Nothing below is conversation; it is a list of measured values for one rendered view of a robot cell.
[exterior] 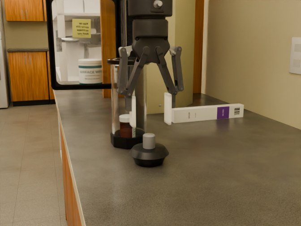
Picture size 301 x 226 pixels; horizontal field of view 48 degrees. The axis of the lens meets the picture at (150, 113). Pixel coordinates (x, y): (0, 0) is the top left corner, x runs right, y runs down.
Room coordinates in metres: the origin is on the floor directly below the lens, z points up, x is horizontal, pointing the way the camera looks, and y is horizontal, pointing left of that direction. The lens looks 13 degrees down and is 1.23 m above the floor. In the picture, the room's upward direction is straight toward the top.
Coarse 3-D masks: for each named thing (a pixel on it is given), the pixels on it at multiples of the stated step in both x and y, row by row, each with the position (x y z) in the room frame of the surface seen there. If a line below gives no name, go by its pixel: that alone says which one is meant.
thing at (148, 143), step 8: (144, 136) 0.73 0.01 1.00; (152, 136) 0.73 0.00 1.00; (136, 144) 0.76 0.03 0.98; (144, 144) 0.73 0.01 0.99; (152, 144) 0.73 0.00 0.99; (160, 144) 0.76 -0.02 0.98; (136, 152) 0.71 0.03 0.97; (144, 152) 0.70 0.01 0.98; (152, 152) 0.70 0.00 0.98; (160, 152) 0.71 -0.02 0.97; (168, 152) 0.73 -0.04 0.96; (136, 160) 0.71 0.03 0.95; (144, 160) 0.70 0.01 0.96; (152, 160) 0.70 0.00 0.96; (160, 160) 0.71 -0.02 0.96
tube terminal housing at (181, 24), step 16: (176, 0) 1.25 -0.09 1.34; (192, 0) 1.39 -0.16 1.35; (176, 16) 1.26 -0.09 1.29; (192, 16) 1.39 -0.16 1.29; (176, 32) 1.26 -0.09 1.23; (192, 32) 1.40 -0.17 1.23; (192, 48) 1.40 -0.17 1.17; (192, 64) 1.41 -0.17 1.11; (160, 80) 1.23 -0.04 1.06; (192, 80) 1.41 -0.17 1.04; (160, 96) 1.23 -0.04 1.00; (176, 96) 1.27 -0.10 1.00; (192, 96) 1.42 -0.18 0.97; (160, 112) 1.23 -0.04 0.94
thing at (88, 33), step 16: (64, 0) 1.46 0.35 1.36; (80, 0) 1.47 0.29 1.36; (96, 0) 1.48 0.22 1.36; (64, 16) 1.46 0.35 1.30; (80, 16) 1.47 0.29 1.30; (96, 16) 1.48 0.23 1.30; (112, 16) 1.49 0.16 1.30; (64, 32) 1.46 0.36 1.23; (80, 32) 1.47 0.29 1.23; (96, 32) 1.48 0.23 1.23; (112, 32) 1.49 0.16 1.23; (48, 48) 1.45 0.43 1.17; (64, 48) 1.46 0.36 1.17; (80, 48) 1.47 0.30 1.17; (96, 48) 1.48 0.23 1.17; (112, 48) 1.49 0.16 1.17; (64, 64) 1.46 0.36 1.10; (80, 64) 1.47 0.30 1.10; (96, 64) 1.48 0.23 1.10; (64, 80) 1.46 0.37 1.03; (80, 80) 1.47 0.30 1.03; (96, 80) 1.48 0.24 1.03
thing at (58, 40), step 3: (57, 39) 1.44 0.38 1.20; (60, 39) 1.44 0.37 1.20; (57, 42) 1.44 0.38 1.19; (60, 42) 1.44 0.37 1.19; (57, 45) 1.44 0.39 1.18; (60, 45) 1.44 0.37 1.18; (57, 48) 1.44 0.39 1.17; (60, 48) 1.44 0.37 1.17; (57, 51) 1.44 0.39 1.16; (60, 51) 1.44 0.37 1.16
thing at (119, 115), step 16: (112, 64) 0.84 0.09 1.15; (112, 80) 0.85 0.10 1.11; (128, 80) 0.83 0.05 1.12; (144, 80) 0.86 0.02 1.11; (112, 96) 0.85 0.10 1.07; (144, 96) 0.85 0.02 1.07; (112, 112) 0.86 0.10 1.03; (128, 112) 0.83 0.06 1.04; (144, 112) 0.85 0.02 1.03; (112, 128) 0.86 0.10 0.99; (128, 128) 0.83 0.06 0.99; (144, 128) 0.85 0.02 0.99
